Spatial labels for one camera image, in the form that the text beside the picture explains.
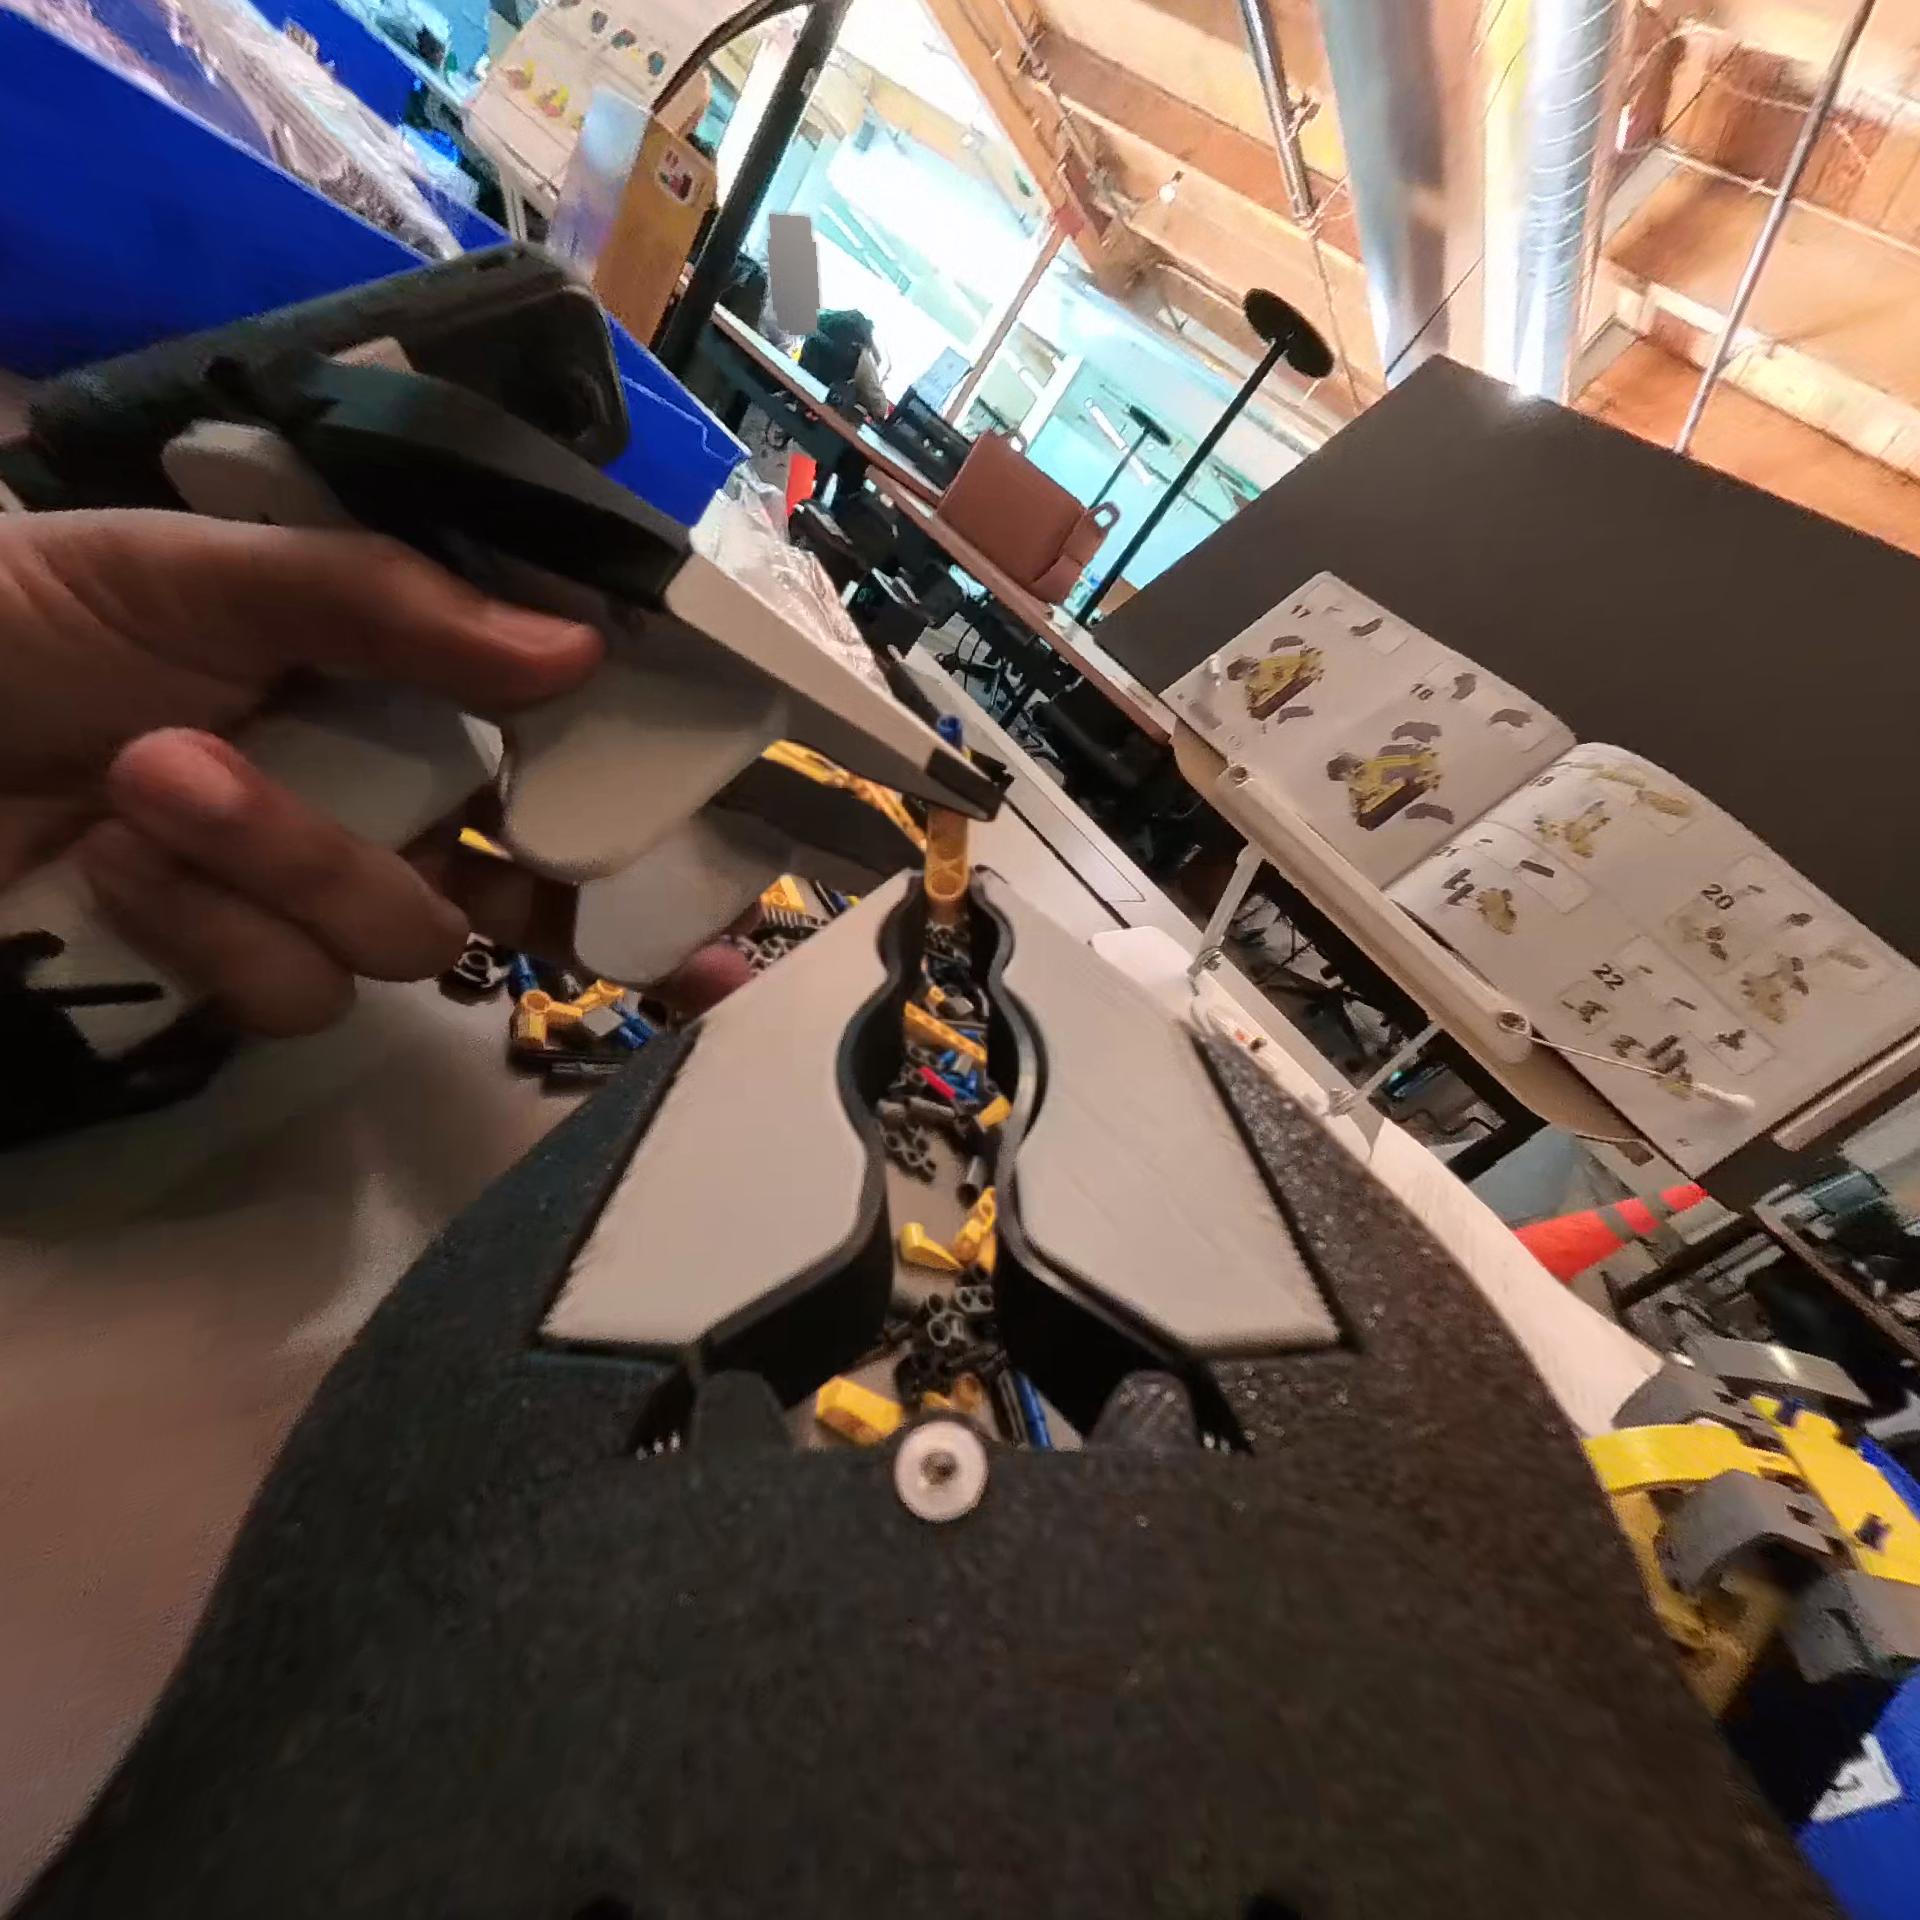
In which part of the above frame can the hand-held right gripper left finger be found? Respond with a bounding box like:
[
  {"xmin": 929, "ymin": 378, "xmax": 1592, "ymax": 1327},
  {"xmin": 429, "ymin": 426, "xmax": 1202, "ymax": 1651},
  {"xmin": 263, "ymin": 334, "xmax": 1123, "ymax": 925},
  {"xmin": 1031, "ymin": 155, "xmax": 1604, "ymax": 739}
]
[{"xmin": 538, "ymin": 871, "xmax": 921, "ymax": 1375}]

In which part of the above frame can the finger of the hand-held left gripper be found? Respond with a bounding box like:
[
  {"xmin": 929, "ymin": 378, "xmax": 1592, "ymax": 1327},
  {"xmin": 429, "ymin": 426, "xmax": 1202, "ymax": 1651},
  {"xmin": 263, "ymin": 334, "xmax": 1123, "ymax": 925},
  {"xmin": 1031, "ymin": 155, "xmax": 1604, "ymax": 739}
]
[
  {"xmin": 767, "ymin": 743, "xmax": 1010, "ymax": 823},
  {"xmin": 661, "ymin": 554, "xmax": 1008, "ymax": 790}
]

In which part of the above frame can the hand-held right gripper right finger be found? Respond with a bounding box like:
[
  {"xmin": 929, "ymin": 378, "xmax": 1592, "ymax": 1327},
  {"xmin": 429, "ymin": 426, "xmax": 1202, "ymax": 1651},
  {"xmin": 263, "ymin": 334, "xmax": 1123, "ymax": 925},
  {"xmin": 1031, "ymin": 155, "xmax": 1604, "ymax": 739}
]
[{"xmin": 971, "ymin": 880, "xmax": 1346, "ymax": 1375}]

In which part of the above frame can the pile of toy building parts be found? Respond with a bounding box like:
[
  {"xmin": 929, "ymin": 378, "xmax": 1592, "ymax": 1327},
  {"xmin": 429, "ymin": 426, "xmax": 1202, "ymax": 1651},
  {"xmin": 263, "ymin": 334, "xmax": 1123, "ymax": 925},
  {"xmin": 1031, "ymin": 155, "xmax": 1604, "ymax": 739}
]
[{"xmin": 451, "ymin": 736, "xmax": 1059, "ymax": 1455}]

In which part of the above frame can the person's left hand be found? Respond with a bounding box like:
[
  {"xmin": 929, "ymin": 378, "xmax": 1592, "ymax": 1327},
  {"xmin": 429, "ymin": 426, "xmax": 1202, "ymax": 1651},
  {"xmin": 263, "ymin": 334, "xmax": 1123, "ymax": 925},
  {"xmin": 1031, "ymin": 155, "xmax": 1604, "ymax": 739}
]
[{"xmin": 0, "ymin": 502, "xmax": 752, "ymax": 1039}]

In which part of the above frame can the long brown desk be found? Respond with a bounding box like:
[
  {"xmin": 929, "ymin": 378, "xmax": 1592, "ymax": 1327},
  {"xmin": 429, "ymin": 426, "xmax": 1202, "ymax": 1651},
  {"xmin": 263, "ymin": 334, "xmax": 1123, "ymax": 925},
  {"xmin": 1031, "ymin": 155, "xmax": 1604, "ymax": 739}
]
[{"xmin": 705, "ymin": 299, "xmax": 1172, "ymax": 744}]

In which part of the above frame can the brown bag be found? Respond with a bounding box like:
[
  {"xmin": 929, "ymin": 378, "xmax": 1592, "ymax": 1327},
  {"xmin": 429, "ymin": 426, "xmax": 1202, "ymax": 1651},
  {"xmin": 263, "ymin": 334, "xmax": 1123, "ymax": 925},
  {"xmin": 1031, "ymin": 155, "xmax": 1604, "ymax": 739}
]
[{"xmin": 938, "ymin": 432, "xmax": 1121, "ymax": 606}]

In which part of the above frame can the cardboard box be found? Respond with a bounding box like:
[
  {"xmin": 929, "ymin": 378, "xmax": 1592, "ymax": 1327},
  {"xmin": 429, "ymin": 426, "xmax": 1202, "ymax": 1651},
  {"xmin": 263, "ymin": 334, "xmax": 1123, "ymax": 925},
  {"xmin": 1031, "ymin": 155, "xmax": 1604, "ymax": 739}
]
[{"xmin": 593, "ymin": 112, "xmax": 721, "ymax": 349}]

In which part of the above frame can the clear plastic bag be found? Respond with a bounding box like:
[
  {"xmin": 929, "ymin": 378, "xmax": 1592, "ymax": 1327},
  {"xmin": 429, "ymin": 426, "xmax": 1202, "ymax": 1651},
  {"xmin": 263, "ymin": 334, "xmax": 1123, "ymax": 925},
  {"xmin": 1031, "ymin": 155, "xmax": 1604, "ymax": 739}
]
[{"xmin": 90, "ymin": 0, "xmax": 471, "ymax": 261}]

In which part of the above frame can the white book stand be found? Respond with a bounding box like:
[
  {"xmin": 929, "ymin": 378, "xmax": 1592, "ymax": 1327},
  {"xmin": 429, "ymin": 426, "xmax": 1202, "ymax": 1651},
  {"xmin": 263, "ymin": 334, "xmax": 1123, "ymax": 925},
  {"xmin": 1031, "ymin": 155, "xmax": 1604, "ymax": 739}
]
[{"xmin": 1096, "ymin": 719, "xmax": 1920, "ymax": 1434}]

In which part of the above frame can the blue plastic bin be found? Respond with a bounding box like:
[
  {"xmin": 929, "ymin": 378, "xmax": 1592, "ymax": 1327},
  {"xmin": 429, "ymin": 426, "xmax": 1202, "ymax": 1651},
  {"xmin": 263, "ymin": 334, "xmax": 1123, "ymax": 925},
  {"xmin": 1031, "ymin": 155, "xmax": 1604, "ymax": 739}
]
[
  {"xmin": 1727, "ymin": 1440, "xmax": 1920, "ymax": 1920},
  {"xmin": 0, "ymin": 0, "xmax": 752, "ymax": 529}
]

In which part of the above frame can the black pole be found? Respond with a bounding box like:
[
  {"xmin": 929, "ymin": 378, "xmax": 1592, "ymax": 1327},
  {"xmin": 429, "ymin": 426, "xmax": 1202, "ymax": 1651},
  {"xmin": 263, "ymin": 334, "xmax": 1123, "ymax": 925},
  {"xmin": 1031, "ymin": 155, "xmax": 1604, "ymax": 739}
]
[{"xmin": 651, "ymin": 0, "xmax": 858, "ymax": 378}]

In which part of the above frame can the orange traffic cone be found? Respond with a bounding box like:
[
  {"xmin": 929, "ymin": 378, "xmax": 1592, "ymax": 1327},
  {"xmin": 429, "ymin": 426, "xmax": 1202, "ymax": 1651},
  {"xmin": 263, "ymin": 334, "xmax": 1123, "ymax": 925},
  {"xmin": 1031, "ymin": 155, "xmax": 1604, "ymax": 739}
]
[{"xmin": 1516, "ymin": 1181, "xmax": 1712, "ymax": 1287}]

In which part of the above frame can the black round-top stand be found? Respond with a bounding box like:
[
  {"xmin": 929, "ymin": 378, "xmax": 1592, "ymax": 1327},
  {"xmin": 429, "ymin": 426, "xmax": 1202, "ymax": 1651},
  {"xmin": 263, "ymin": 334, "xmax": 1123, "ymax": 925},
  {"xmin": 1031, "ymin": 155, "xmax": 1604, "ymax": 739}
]
[{"xmin": 1079, "ymin": 287, "xmax": 1338, "ymax": 626}]

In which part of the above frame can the instruction booklet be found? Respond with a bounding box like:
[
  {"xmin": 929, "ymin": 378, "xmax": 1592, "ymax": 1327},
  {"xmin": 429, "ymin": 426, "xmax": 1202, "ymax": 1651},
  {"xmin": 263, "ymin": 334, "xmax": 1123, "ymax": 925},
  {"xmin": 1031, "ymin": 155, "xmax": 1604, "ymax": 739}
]
[{"xmin": 1162, "ymin": 569, "xmax": 1920, "ymax": 1175}]

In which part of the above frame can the yellow toy vehicle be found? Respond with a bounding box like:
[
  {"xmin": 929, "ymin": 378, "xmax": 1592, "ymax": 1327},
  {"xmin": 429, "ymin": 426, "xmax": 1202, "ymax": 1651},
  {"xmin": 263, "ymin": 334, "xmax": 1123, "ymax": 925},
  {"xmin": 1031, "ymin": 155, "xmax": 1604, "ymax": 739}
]
[{"xmin": 1581, "ymin": 1335, "xmax": 1920, "ymax": 1727}]

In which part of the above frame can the black backing board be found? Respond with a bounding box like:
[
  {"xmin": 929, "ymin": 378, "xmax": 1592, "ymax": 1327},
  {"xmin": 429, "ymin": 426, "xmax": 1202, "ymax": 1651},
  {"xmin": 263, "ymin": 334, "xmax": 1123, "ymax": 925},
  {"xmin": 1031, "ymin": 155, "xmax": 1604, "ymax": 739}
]
[{"xmin": 1096, "ymin": 352, "xmax": 1920, "ymax": 965}]

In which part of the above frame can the silver air duct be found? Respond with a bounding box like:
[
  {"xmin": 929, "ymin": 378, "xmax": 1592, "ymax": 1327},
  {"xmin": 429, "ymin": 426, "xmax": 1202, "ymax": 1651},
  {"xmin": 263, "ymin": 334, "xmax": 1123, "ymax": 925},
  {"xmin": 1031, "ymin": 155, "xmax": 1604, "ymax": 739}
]
[{"xmin": 1319, "ymin": 0, "xmax": 1626, "ymax": 399}]

